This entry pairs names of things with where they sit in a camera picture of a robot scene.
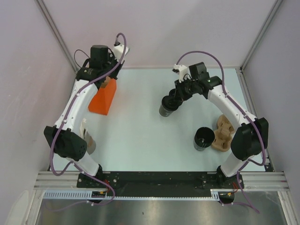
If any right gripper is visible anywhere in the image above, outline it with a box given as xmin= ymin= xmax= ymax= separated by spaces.
xmin=174 ymin=76 xmax=198 ymax=102

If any brown pulp cup carrier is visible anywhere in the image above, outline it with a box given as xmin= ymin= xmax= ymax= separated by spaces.
xmin=100 ymin=76 xmax=111 ymax=88
xmin=211 ymin=114 xmax=235 ymax=152

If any orange paper bag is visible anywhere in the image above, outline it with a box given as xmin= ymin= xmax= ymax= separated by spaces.
xmin=73 ymin=49 xmax=118 ymax=116

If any black cup lid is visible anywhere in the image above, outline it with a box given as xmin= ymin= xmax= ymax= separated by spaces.
xmin=161 ymin=96 xmax=183 ymax=112

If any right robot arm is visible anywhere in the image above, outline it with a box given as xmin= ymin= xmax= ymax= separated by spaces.
xmin=172 ymin=62 xmax=269 ymax=188

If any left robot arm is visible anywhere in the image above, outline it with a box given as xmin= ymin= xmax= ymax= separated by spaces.
xmin=44 ymin=42 xmax=129 ymax=188

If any black coffee cup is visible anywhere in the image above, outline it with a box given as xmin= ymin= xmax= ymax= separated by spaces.
xmin=194 ymin=127 xmax=215 ymax=151

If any black ribbed cup stack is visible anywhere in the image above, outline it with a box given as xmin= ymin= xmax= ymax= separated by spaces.
xmin=168 ymin=89 xmax=176 ymax=97

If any white straws bundle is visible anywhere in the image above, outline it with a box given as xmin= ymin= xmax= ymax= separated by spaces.
xmin=79 ymin=118 xmax=88 ymax=139

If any grey straw holder cup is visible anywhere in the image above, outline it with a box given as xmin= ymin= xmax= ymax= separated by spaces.
xmin=83 ymin=130 xmax=96 ymax=155

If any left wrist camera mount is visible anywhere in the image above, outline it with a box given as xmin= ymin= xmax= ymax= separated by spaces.
xmin=112 ymin=44 xmax=130 ymax=60

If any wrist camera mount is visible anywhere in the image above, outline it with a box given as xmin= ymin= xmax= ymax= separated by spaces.
xmin=172 ymin=64 xmax=188 ymax=83
xmin=112 ymin=44 xmax=130 ymax=60

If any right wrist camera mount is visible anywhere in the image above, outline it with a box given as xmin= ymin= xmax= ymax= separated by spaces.
xmin=172 ymin=64 xmax=188 ymax=83

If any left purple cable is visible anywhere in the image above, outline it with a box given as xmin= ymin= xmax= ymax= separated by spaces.
xmin=46 ymin=32 xmax=129 ymax=211

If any purple cable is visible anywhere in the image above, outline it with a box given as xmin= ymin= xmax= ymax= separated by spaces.
xmin=176 ymin=50 xmax=268 ymax=214
xmin=46 ymin=32 xmax=129 ymax=211

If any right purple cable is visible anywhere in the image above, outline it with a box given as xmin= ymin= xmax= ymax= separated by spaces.
xmin=176 ymin=50 xmax=268 ymax=214

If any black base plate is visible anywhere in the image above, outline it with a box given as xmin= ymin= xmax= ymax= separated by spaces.
xmin=77 ymin=171 xmax=244 ymax=197

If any grey slotted cable duct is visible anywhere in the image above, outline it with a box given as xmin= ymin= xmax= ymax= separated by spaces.
xmin=44 ymin=190 xmax=220 ymax=201

